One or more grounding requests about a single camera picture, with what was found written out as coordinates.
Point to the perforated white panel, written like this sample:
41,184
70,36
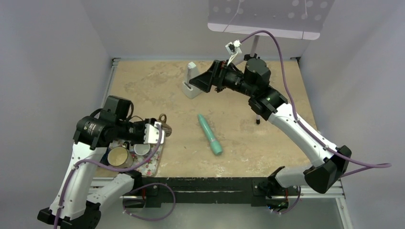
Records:
294,19

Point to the aluminium frame rail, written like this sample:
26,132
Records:
303,191

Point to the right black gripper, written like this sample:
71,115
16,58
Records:
215,76

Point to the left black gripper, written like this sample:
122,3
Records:
145,121

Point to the floral tray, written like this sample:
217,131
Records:
148,169

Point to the brown striped mug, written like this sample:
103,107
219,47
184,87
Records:
166,127

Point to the purple tripod stand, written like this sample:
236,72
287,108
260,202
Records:
252,54

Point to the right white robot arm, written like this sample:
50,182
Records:
326,166

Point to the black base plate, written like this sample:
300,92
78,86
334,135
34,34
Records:
255,191

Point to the teal cylindrical bottle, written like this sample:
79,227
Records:
214,143

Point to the cream mug black handle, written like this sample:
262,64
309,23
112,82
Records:
120,156

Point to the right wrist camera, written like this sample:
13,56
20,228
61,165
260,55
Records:
234,50

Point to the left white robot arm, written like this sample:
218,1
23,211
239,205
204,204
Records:
73,207

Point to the blue-grey mug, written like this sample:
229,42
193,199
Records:
141,149

